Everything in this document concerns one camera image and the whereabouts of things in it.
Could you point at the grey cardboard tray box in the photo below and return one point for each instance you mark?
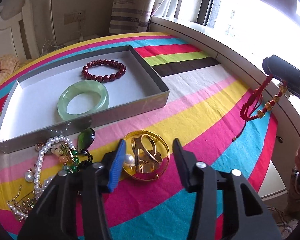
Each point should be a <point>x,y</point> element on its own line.
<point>55,99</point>

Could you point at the green jade bangle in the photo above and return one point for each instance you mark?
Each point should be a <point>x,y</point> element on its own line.
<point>82,98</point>

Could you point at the white charger with cable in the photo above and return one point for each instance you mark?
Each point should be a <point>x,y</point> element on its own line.
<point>52,45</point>

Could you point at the beige fluffy blanket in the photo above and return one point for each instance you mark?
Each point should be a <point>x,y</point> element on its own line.
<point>8,65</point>

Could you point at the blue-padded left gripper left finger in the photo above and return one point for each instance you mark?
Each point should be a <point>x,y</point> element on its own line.
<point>99,178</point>

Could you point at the green glass pendant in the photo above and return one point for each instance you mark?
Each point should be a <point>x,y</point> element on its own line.
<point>85,140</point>

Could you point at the gold bangle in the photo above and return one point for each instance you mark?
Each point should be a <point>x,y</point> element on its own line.
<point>147,155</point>

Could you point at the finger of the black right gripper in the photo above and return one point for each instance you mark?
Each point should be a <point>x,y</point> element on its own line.
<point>283,71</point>

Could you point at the striped colourful tablecloth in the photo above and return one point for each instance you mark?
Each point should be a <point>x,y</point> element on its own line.
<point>202,111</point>

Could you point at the window frame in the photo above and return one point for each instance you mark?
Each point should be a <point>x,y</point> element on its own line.
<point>253,28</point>

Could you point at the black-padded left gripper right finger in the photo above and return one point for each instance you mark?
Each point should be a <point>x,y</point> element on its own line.
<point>199,178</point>

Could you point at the white bed headboard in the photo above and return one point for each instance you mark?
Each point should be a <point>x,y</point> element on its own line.
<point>17,35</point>

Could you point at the wall power socket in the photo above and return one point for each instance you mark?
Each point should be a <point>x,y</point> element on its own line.
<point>74,17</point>

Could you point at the striped patterned curtain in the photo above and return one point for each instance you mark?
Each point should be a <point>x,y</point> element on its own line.
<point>132,16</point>

